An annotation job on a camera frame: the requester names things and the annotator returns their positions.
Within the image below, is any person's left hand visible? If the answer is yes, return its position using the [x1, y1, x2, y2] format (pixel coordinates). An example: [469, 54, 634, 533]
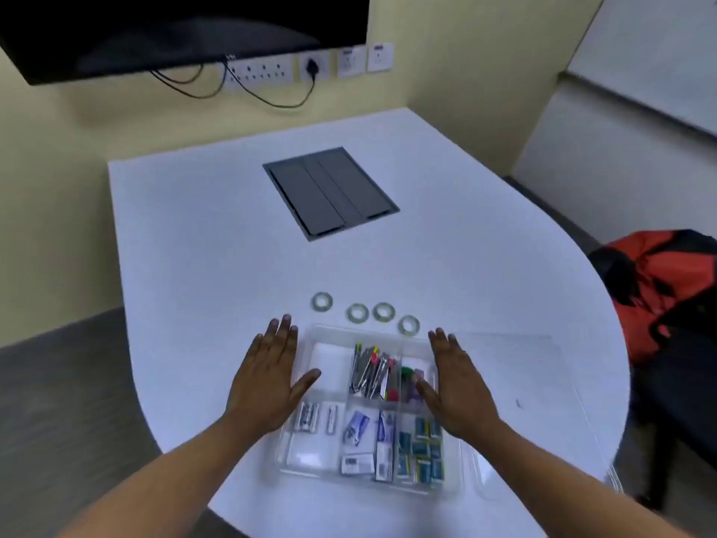
[223, 313, 323, 441]

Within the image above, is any person's right hand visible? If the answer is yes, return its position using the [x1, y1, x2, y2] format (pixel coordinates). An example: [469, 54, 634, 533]
[414, 327, 503, 443]

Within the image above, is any clear plastic lid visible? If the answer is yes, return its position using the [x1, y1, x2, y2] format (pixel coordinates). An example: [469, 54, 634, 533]
[447, 332, 624, 502]

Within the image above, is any clear plastic organizer tray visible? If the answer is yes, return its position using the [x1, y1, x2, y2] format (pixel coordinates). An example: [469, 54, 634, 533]
[274, 323, 466, 499]

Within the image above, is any person's left forearm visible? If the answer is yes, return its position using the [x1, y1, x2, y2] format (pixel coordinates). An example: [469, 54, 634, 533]
[55, 411, 279, 538]

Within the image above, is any person's right forearm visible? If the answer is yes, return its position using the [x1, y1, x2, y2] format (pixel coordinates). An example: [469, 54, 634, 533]
[456, 418, 707, 538]

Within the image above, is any white barcode box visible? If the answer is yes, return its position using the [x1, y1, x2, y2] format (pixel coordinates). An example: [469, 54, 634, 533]
[373, 442, 394, 481]

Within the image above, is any pile of small teal boxes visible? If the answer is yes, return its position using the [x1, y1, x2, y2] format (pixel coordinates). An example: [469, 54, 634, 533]
[394, 415, 447, 486]

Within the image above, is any group of metal staplers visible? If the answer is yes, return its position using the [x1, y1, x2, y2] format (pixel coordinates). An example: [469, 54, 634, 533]
[348, 341, 402, 403]

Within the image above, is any blue white staple packet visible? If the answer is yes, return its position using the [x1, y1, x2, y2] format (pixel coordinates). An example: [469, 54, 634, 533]
[341, 409, 370, 446]

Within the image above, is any black chair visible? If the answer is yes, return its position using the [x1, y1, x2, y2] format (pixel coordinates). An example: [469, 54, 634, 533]
[607, 318, 717, 510]

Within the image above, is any orange and black backpack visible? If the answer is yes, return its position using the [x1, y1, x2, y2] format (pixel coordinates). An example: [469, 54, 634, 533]
[588, 229, 717, 365]

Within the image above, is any grey table cable hatch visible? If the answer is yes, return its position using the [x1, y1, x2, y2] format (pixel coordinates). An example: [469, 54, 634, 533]
[261, 146, 401, 244]

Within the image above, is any thin black cable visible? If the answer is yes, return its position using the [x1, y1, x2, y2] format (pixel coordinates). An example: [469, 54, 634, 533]
[146, 64, 228, 100]

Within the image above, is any black cable with plug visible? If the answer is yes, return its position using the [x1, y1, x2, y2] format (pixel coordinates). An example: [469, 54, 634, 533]
[223, 55, 321, 110]

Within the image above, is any white wall socket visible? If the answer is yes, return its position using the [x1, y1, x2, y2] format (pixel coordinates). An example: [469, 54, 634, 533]
[336, 46, 368, 79]
[367, 43, 395, 73]
[298, 49, 332, 84]

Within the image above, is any black wall monitor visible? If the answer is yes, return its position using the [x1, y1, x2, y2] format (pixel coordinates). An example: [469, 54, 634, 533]
[0, 0, 372, 87]

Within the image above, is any white wall board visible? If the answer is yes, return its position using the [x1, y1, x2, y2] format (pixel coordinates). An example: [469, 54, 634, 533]
[562, 0, 717, 138]

